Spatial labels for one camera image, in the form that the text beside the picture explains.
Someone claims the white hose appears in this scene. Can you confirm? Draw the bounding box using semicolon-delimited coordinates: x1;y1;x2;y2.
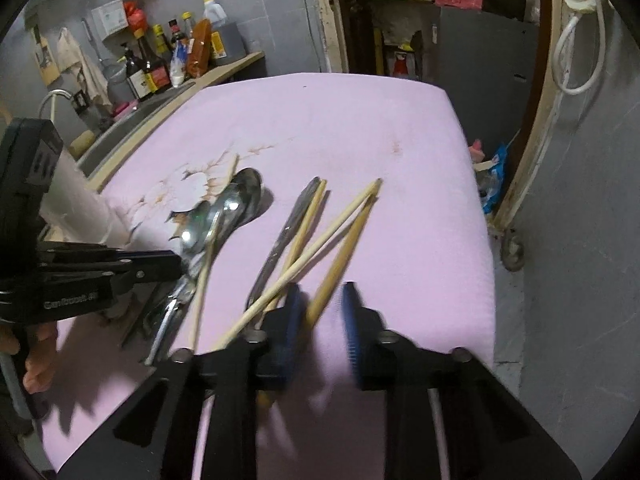
554;0;608;96

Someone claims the orange packet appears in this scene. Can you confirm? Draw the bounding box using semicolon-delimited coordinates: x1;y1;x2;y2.
186;19;213;78

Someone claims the wooden counter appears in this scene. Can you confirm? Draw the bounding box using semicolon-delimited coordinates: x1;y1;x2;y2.
75;51;266;193

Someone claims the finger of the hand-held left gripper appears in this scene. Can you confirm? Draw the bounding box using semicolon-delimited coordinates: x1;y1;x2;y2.
35;262;151;302
37;241;182;281

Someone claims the yellow-capped bottle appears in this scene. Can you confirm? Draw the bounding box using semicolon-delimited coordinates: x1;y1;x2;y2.
151;24;173;61

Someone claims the grey cabinet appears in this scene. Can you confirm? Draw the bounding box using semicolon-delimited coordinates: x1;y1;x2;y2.
437;6;541;111

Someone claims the wooden shelf unit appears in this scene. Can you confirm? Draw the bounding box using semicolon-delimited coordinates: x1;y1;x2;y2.
350;0;441;81

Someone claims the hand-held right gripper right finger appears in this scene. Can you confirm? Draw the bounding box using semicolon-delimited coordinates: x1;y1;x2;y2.
341;281;583;480

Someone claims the metal faucet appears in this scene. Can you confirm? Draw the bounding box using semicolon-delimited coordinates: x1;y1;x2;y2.
39;89;73;121

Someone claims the hanging towel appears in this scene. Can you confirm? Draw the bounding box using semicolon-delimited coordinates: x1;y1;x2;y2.
55;27;108;106

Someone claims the white wall box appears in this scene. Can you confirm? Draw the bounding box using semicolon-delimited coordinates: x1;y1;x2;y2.
91;0;128;41

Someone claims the red plastic bag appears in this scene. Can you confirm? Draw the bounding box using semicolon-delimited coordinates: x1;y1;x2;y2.
124;1;147;38

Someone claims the small metal spoon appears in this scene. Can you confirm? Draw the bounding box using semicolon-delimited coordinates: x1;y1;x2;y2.
165;200;228;321

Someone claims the wooden door post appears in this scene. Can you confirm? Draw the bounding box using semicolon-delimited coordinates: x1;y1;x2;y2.
312;0;351;76
492;0;576;233

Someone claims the dark sauce bottle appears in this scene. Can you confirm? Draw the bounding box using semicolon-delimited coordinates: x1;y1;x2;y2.
136;27;172;93
122;42;153;101

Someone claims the caster wheel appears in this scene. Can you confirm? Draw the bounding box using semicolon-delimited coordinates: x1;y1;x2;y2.
500;230;526;273

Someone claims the white plastic jug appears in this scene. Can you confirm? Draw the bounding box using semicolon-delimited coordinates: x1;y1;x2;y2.
202;0;231;31

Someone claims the white packet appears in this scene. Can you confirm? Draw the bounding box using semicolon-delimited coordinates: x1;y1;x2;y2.
169;42;190;87

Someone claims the person's left hand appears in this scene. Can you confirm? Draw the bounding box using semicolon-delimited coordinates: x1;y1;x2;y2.
22;321;57;395

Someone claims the white utensil holder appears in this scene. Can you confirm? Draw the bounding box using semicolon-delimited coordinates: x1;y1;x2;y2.
42;147;127;253

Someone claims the red-capped bottle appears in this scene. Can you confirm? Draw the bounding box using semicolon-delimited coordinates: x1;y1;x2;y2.
167;19;188;56

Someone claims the blue packet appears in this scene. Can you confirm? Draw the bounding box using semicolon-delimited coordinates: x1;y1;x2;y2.
482;142;508;216

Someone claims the metal sink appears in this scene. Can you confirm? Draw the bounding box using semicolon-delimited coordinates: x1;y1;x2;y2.
75;82;196;176

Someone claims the wooden chopstick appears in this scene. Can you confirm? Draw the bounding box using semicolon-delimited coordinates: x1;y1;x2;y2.
305;196;377;326
262;179;328;313
214;178;383;352
189;155;240;352

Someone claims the large metal spoon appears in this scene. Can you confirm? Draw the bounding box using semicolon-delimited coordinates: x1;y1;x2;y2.
145;166;264;367

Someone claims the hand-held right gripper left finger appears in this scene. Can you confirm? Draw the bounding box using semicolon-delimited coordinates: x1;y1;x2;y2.
57;282;306;480

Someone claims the metal table knife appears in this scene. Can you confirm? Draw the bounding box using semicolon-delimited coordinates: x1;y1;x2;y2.
245;176;322;310

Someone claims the pink floral cloth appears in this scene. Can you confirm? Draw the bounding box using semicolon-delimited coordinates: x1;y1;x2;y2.
37;72;496;476

